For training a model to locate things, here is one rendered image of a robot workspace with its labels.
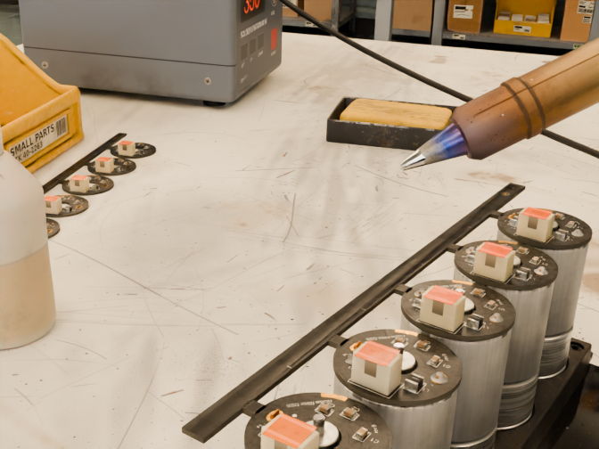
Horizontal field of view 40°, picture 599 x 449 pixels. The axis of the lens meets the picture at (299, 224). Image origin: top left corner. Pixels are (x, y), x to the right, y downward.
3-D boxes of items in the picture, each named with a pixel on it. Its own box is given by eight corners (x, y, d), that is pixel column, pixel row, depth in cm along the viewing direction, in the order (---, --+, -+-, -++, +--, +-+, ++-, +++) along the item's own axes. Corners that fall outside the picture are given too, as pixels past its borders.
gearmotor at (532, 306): (540, 421, 23) (571, 254, 21) (506, 469, 21) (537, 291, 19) (458, 389, 24) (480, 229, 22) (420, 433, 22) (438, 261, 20)
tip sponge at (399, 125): (458, 127, 52) (461, 103, 51) (454, 154, 47) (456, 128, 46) (341, 116, 53) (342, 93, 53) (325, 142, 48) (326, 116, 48)
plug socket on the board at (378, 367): (407, 378, 16) (410, 347, 15) (385, 399, 15) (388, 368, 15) (370, 363, 16) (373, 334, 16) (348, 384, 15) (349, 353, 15)
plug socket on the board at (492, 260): (516, 271, 20) (520, 246, 20) (502, 284, 19) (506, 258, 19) (485, 262, 20) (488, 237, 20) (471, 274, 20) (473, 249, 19)
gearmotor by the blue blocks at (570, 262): (572, 375, 25) (603, 219, 23) (545, 415, 23) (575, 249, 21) (496, 348, 26) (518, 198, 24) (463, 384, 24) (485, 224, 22)
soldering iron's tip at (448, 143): (413, 188, 11) (480, 156, 11) (400, 158, 11) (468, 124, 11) (402, 175, 12) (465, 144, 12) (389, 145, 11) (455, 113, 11)
